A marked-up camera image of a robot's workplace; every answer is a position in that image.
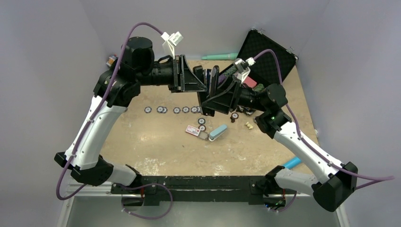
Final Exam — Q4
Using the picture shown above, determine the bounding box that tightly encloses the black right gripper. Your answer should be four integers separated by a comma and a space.
200, 76, 268, 114

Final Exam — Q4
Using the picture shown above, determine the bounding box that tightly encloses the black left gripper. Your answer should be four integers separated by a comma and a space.
136, 53, 207, 93

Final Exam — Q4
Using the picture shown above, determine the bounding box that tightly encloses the black stapler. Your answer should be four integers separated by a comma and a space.
203, 65, 220, 98

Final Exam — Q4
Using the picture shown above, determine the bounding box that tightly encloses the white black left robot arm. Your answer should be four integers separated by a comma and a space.
54, 37, 207, 193

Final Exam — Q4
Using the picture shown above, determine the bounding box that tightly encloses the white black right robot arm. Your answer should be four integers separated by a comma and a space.
197, 79, 358, 212

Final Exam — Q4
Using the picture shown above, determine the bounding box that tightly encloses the light blue stapler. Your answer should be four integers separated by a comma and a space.
209, 124, 227, 142

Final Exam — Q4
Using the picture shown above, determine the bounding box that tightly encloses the poker chip row right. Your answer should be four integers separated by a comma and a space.
144, 106, 201, 114

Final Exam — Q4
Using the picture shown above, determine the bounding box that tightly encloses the poker chip above box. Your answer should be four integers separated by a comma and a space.
198, 118, 206, 125

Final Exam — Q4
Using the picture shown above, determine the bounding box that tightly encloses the poker chip near box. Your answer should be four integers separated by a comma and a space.
198, 125, 206, 131

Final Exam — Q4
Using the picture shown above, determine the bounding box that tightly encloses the cream chess piece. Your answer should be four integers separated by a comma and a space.
245, 122, 253, 130

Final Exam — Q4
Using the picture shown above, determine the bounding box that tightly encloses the pink card deck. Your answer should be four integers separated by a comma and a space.
243, 77, 257, 88

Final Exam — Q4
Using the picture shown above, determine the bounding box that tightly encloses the mint green tube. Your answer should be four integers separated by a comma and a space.
201, 53, 238, 61

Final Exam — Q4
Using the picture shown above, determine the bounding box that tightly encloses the black poker chip case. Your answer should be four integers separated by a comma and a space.
237, 29, 298, 87

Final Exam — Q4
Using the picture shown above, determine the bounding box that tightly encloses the blue pen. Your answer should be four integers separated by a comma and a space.
283, 157, 302, 169

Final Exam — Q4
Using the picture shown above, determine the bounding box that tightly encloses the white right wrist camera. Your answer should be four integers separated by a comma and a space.
233, 57, 255, 83

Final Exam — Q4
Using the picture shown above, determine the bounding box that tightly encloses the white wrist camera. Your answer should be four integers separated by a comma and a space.
233, 57, 255, 83
161, 31, 183, 59

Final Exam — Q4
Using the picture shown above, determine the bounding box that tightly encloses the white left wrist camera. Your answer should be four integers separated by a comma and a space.
161, 31, 183, 59

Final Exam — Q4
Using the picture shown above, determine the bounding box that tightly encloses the aluminium frame rail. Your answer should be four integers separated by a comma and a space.
58, 183, 349, 227

